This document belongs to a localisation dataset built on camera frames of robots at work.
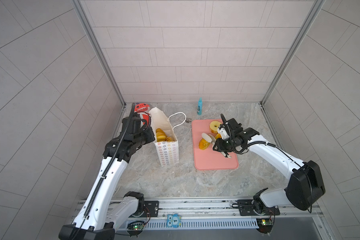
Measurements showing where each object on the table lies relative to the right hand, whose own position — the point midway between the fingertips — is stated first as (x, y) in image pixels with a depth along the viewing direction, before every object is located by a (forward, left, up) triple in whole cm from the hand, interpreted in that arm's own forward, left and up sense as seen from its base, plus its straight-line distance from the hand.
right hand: (214, 148), depth 81 cm
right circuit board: (-34, -19, -12) cm, 41 cm away
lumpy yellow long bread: (+8, +29, +3) cm, 30 cm away
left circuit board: (-31, +40, -7) cm, 51 cm away
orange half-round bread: (+3, -1, +9) cm, 9 cm away
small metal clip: (+28, +13, -8) cm, 31 cm away
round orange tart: (+7, +25, +1) cm, 26 cm away
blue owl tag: (-30, +23, -8) cm, 39 cm away
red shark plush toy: (+34, +44, +1) cm, 56 cm away
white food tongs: (+6, +2, +2) cm, 6 cm away
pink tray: (-2, +3, -9) cm, 10 cm away
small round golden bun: (+4, +5, -1) cm, 7 cm away
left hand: (+4, +29, +15) cm, 33 cm away
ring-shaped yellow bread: (+19, -4, -6) cm, 20 cm away
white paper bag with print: (-4, +24, +8) cm, 26 cm away
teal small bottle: (+33, +4, -4) cm, 34 cm away
